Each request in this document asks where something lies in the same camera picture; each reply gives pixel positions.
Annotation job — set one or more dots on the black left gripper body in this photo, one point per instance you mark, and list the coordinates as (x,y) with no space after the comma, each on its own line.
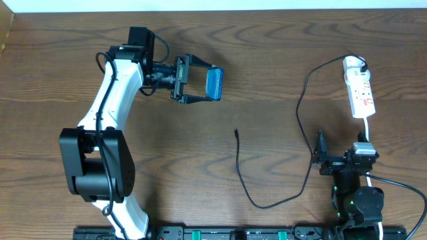
(181,78)

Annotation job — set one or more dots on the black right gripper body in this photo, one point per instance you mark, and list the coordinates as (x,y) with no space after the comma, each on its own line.
(335,160)

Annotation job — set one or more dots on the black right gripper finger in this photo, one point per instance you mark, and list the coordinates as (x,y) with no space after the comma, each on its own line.
(362,137)
(320,151)

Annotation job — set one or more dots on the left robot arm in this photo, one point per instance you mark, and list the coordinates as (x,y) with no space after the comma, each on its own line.
(97,162)

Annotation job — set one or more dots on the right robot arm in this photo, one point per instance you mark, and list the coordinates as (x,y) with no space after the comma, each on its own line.
(359,207)

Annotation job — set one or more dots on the blue Galaxy smartphone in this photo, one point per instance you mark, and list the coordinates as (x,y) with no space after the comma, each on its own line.
(214,81)

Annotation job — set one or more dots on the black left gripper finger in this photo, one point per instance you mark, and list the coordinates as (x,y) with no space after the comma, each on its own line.
(197,62)
(189,99)

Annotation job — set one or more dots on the cardboard side panel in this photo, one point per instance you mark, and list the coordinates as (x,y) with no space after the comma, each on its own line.
(6,21)

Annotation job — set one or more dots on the white power strip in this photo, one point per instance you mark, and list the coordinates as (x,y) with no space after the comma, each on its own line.
(360,94)

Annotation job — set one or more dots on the white wall charger adapter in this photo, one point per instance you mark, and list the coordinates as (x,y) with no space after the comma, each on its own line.
(354,75)

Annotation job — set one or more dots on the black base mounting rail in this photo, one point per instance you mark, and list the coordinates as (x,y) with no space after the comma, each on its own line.
(289,233)

